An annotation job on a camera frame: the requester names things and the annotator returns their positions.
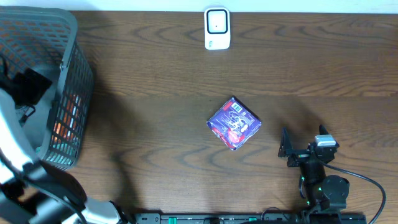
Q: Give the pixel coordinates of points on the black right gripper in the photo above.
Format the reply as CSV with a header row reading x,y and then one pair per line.
x,y
304,156

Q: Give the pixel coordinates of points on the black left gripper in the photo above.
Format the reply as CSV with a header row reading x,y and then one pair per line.
x,y
23,90

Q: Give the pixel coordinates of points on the purple snack packet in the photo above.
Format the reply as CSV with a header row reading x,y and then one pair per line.
x,y
234,124

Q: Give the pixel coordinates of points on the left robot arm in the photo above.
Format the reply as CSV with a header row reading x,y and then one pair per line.
x,y
33,191

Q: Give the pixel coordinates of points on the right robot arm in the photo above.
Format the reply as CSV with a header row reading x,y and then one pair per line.
x,y
325,194

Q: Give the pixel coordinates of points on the white barcode scanner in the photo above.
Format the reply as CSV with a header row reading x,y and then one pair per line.
x,y
217,28

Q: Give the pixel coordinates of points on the grey plastic mesh basket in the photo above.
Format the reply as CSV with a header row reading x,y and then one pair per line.
x,y
44,40

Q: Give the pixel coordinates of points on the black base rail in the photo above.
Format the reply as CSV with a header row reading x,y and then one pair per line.
x,y
270,218

